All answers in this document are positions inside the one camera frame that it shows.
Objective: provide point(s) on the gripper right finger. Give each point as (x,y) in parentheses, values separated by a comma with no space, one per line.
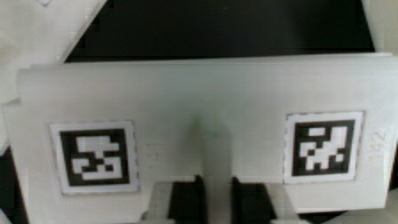
(251,205)

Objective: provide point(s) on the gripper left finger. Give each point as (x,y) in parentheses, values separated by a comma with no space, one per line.
(178,203)

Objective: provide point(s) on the white door panel with knob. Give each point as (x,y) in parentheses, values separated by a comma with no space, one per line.
(283,120)

